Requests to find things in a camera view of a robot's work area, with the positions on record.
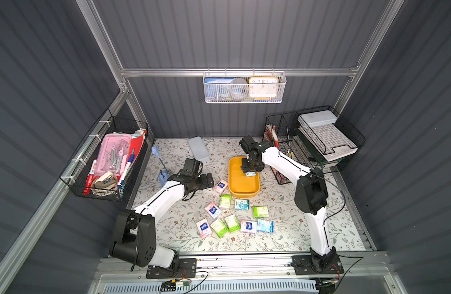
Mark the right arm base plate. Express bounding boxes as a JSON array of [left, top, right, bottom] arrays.
[[290, 255, 345, 276]]

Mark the black wire side basket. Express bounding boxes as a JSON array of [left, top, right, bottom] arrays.
[[61, 113, 149, 202]]

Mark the green tissue pack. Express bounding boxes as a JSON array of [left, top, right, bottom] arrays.
[[252, 206, 269, 218], [219, 194, 232, 209], [225, 214, 240, 233], [211, 219, 229, 238]]

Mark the white paper stack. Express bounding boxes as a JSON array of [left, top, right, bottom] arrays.
[[298, 110, 359, 162]]

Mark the pink tissue pack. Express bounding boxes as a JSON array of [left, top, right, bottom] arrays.
[[196, 219, 212, 239], [240, 220, 257, 234], [214, 180, 229, 194], [205, 202, 222, 219]]

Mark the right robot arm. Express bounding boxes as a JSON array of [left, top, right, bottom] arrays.
[[239, 136, 337, 273]]

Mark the light blue tissue pack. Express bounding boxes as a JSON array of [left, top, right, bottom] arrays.
[[257, 219, 274, 233]]

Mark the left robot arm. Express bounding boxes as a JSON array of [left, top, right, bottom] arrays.
[[109, 173, 214, 271]]

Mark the yellow alarm clock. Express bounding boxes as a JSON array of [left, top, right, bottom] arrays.
[[248, 77, 279, 100]]

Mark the yellow storage box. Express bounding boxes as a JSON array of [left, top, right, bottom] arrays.
[[229, 156, 260, 198]]

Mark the red marker pen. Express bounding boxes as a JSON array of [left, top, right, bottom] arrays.
[[83, 159, 97, 195]]

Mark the pink pencil case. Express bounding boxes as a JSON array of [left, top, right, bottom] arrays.
[[95, 133, 132, 178]]

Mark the teal cartoon tissue pack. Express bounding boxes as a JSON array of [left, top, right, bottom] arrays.
[[234, 198, 250, 210]]

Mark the black wire desk organizer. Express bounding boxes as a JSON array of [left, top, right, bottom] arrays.
[[263, 105, 366, 173]]

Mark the blue box in basket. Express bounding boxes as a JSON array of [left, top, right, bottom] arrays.
[[203, 77, 234, 104]]

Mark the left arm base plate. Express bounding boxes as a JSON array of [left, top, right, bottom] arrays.
[[146, 258, 197, 279]]

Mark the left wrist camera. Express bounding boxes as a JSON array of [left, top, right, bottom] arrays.
[[181, 158, 203, 178]]

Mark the white wire wall basket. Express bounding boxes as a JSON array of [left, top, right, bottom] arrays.
[[203, 71, 287, 104]]

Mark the grey tape roll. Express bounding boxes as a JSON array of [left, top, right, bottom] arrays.
[[229, 78, 249, 101]]

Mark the white plastic case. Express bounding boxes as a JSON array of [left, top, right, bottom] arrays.
[[188, 136, 210, 163]]

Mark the blue brush holder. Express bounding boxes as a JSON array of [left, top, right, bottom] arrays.
[[151, 145, 170, 186]]

